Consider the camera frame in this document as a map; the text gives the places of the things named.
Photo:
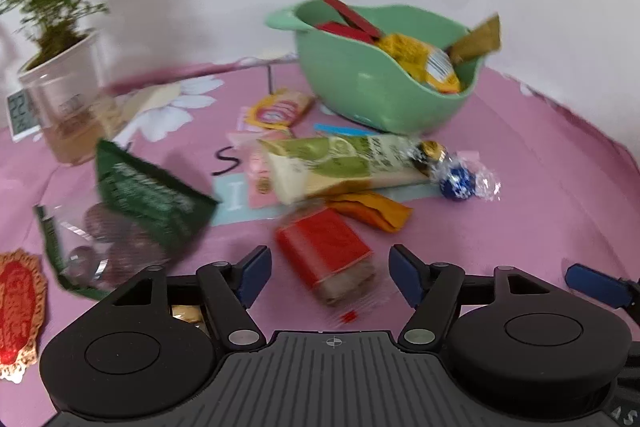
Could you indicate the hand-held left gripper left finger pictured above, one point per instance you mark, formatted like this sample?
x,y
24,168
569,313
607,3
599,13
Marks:
x,y
255,274

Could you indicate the yellow and pink round-print packet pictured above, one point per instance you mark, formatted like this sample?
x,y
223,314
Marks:
x,y
275,109

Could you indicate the red embroidered patch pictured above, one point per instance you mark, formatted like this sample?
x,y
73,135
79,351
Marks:
x,y
17,307

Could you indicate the olive brown snack packet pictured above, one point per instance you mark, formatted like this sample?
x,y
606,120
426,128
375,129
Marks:
x,y
475,42

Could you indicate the pink snack packet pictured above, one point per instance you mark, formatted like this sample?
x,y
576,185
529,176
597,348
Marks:
x,y
250,152

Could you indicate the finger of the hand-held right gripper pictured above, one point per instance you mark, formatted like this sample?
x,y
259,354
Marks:
x,y
595,282

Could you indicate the red and white snack bag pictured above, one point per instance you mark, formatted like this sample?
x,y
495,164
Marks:
x,y
350,17

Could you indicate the yellow snack packet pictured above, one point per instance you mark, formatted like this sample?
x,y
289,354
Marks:
x,y
420,59

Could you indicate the green snack bag clear window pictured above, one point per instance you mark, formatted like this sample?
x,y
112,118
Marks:
x,y
145,202

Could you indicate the white digital clock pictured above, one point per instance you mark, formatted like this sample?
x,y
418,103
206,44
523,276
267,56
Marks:
x,y
22,114

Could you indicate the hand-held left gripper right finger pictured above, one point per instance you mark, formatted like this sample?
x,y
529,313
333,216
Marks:
x,y
405,274

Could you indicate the long green and cream packet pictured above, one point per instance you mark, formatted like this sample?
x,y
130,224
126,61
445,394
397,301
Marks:
x,y
340,164

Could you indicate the gold foil wrapped candy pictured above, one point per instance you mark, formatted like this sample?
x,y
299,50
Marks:
x,y
432,152
187,313

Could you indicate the orange snack packet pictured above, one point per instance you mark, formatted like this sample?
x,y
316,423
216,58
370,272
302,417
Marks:
x,y
372,209

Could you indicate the potted plant in clear cup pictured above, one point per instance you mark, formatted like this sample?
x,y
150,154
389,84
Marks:
x,y
65,97

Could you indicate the green plastic bowl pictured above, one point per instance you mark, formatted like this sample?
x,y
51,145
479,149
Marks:
x,y
360,82

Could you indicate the red cake snack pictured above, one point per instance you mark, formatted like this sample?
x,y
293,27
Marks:
x,y
325,247

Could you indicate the blue foil wrapped candy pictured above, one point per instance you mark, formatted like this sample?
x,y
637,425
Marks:
x,y
460,182

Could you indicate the pink floral tablecloth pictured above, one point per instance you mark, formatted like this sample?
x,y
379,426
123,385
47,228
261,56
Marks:
x,y
500,237

